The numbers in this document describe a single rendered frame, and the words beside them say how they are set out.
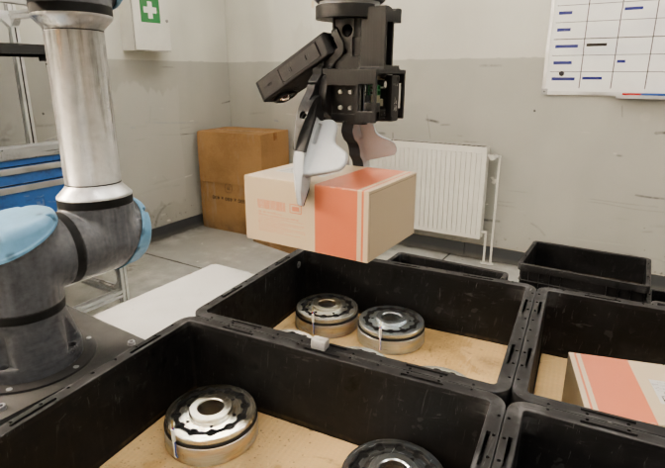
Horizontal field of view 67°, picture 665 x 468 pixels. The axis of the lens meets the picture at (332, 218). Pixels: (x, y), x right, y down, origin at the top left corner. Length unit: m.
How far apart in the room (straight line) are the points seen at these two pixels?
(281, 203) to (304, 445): 0.27
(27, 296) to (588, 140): 3.05
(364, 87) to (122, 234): 0.52
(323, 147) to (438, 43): 3.08
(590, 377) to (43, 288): 0.73
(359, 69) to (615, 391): 0.43
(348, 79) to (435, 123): 3.07
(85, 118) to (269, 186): 0.39
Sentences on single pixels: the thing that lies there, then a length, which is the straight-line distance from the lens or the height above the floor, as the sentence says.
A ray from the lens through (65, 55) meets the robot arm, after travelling 0.88.
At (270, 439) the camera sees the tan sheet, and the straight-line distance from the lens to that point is 0.63.
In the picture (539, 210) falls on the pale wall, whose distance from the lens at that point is 3.49.
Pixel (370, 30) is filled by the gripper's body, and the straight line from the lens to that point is 0.53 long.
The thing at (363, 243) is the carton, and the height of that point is 1.07.
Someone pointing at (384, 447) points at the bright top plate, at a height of 0.86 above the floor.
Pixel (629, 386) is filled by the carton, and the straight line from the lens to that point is 0.66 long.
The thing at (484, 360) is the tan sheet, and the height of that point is 0.83.
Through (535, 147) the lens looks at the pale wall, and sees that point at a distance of 3.43.
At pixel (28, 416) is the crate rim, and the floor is 0.93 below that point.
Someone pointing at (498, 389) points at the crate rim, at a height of 0.93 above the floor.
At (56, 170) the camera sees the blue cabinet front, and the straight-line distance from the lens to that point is 2.61.
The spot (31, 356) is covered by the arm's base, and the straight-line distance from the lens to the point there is 0.87.
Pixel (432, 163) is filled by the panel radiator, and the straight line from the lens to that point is 3.50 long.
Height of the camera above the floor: 1.23
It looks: 16 degrees down
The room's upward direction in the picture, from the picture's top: straight up
